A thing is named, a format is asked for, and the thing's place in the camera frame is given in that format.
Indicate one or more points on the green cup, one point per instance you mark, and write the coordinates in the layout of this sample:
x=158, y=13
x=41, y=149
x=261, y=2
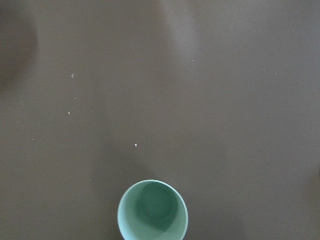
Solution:
x=152, y=210

